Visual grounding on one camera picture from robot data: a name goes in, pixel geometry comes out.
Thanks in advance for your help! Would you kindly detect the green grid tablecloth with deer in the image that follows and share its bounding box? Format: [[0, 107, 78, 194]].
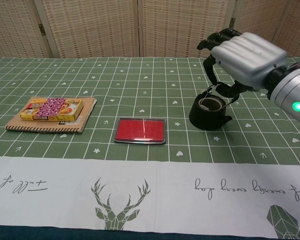
[[0, 56, 300, 234]]

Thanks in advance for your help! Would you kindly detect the brown spiral notebook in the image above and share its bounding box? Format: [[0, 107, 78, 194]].
[[4, 96, 98, 135]]

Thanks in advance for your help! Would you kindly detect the yellow snack box pink band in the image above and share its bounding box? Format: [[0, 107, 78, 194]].
[[20, 97, 85, 123]]

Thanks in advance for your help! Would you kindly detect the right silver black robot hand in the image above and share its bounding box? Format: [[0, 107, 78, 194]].
[[196, 28, 289, 105]]

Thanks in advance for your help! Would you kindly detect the tea bag with string tag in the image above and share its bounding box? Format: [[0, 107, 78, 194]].
[[201, 84, 222, 111]]

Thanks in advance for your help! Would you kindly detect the black cast iron teapot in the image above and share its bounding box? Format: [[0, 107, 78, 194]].
[[189, 84, 241, 131]]

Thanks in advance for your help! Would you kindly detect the red ink pad tray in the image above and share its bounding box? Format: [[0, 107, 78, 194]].
[[114, 117, 168, 145]]

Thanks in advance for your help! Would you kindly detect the woven bamboo folding screen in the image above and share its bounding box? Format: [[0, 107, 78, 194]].
[[0, 0, 300, 60]]

